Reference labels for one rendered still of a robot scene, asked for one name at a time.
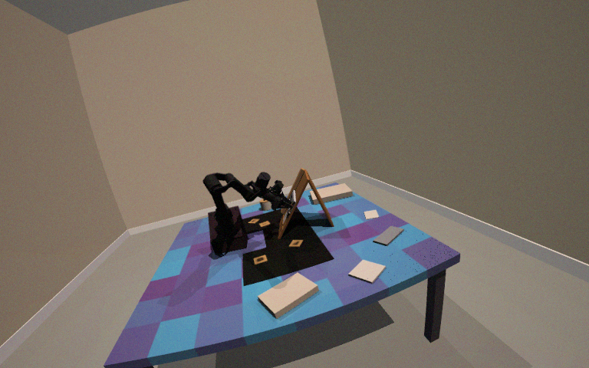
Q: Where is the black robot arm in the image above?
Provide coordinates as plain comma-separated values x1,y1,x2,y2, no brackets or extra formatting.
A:
203,172,283,231

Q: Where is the grey cylinder with orange top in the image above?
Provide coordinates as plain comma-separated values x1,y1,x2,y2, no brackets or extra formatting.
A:
259,199,271,211

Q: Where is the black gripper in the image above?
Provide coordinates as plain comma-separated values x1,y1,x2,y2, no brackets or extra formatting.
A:
262,188,293,211

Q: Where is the grey flat rectangular tile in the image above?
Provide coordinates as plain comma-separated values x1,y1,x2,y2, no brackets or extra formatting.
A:
373,226,403,246

